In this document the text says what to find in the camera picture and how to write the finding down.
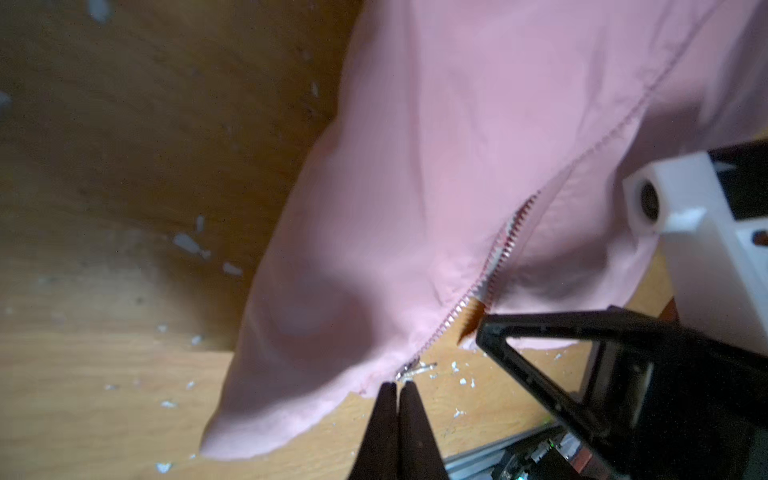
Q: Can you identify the aluminium front rail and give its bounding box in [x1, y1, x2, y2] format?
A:
[444, 423, 566, 479]

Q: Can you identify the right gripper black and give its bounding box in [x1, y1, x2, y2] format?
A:
[476, 307, 767, 479]

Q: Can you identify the pink zip jacket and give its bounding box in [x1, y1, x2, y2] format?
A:
[200, 1, 767, 461]

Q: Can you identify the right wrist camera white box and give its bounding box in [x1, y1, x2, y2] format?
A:
[623, 140, 767, 355]

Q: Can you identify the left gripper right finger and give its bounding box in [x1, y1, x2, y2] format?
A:
[398, 381, 449, 480]

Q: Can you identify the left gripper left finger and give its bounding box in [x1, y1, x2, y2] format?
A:
[348, 382, 399, 480]

